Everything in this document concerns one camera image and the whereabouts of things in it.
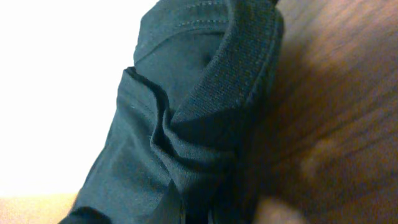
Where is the small black folded garment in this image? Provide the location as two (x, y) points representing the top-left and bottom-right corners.
(63, 0), (284, 223)

